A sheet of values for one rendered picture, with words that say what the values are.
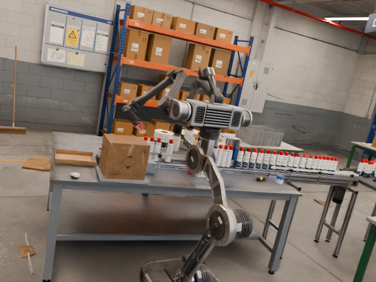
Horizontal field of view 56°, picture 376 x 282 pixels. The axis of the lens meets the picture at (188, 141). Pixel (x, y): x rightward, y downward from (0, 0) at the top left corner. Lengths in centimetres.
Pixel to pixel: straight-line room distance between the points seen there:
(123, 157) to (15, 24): 476
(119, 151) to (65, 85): 469
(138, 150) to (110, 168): 23
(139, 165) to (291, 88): 760
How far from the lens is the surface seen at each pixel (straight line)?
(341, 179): 417
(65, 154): 309
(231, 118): 241
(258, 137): 510
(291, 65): 972
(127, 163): 261
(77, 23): 699
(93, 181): 260
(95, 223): 335
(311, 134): 1083
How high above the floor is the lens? 176
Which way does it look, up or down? 12 degrees down
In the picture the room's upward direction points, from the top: 11 degrees clockwise
